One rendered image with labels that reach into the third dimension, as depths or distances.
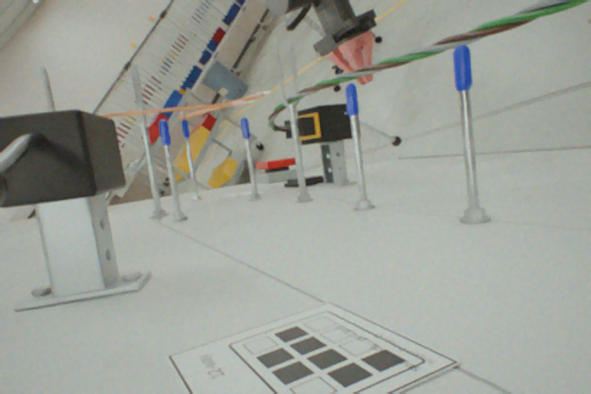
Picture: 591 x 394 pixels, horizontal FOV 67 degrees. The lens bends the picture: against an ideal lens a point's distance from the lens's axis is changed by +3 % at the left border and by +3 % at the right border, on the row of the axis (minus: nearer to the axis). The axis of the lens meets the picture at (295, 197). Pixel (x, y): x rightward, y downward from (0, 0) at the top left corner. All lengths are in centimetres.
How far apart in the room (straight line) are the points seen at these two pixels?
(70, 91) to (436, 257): 873
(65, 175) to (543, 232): 19
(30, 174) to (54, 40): 896
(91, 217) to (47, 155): 3
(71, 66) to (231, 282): 885
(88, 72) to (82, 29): 77
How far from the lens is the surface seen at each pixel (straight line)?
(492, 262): 17
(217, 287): 17
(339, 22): 76
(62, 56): 904
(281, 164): 68
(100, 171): 19
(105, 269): 20
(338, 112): 50
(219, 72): 736
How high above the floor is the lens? 132
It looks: 23 degrees down
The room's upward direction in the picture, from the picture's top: 56 degrees counter-clockwise
